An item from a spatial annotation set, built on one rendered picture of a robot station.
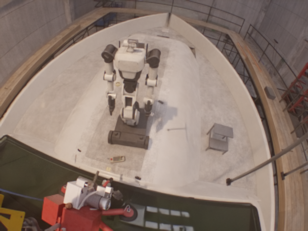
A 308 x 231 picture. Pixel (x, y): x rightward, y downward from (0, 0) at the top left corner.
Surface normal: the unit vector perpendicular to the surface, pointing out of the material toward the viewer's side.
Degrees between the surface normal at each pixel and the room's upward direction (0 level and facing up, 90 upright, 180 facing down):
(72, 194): 17
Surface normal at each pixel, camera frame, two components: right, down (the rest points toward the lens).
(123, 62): -0.10, 0.79
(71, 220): 0.04, -0.29
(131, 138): 0.11, -0.58
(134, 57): 0.01, 0.14
